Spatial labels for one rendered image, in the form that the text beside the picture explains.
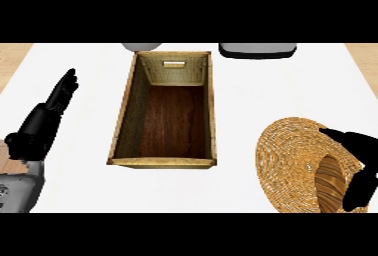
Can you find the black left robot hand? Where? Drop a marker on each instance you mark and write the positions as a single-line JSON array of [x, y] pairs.
[[40, 125]]

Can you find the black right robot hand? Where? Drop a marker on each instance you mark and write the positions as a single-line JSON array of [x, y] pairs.
[[362, 166]]

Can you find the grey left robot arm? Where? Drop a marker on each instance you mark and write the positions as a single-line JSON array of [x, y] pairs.
[[18, 186]]

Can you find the brown croissant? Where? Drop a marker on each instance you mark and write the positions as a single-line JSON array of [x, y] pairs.
[[331, 185]]

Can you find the rectangular wicker basket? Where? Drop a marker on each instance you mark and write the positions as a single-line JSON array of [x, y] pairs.
[[164, 108]]

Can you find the grey rounded appliance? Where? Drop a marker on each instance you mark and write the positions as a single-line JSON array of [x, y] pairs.
[[142, 46]]

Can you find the grey and black appliance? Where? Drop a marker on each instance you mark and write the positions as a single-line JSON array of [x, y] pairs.
[[257, 50]]

